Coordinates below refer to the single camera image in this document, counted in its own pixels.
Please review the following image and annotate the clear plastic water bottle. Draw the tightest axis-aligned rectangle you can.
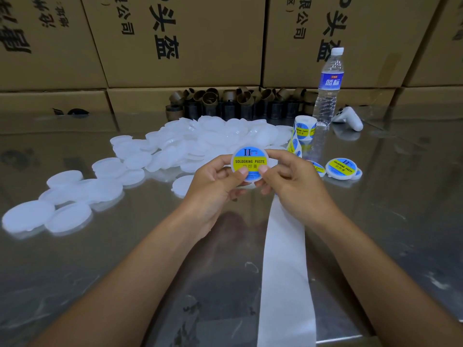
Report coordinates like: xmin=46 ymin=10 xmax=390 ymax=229
xmin=313 ymin=47 xmax=346 ymax=129

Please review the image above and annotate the person's right hand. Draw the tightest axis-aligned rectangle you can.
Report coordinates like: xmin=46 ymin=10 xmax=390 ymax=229
xmin=257 ymin=148 xmax=341 ymax=232

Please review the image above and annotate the sticker roll with backing strip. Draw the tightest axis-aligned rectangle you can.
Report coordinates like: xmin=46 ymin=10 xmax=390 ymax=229
xmin=257 ymin=115 xmax=319 ymax=347

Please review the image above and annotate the person's left hand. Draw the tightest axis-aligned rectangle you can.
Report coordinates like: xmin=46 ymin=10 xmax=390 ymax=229
xmin=181 ymin=155 xmax=250 ymax=239

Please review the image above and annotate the row of dark cardboard tubes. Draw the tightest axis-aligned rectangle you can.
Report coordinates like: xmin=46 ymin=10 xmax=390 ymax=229
xmin=166 ymin=87 xmax=319 ymax=121

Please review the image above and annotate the pile of white plastic lids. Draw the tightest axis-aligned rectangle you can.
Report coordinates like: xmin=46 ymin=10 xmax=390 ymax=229
xmin=1 ymin=115 xmax=298 ymax=237

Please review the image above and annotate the stack of brown cardboard boxes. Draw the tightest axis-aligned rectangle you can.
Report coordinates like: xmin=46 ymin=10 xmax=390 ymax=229
xmin=0 ymin=0 xmax=463 ymax=113

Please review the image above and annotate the white handheld controller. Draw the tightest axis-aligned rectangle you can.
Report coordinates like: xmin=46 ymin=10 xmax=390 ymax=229
xmin=333 ymin=106 xmax=365 ymax=133

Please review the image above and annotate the person's left forearm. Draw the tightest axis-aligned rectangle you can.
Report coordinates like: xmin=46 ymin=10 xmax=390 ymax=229
xmin=29 ymin=212 xmax=207 ymax=347

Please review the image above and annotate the person's right forearm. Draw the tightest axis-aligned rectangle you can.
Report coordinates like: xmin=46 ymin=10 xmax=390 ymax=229
xmin=318 ymin=212 xmax=463 ymax=347

